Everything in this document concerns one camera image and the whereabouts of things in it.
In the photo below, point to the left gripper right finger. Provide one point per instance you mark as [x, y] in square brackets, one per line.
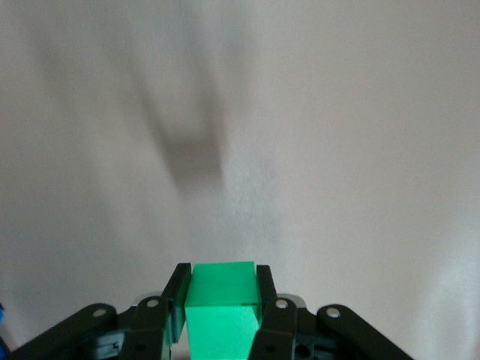
[281, 330]

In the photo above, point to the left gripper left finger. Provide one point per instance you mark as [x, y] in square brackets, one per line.
[150, 330]

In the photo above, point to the green cube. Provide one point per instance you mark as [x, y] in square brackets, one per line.
[221, 300]

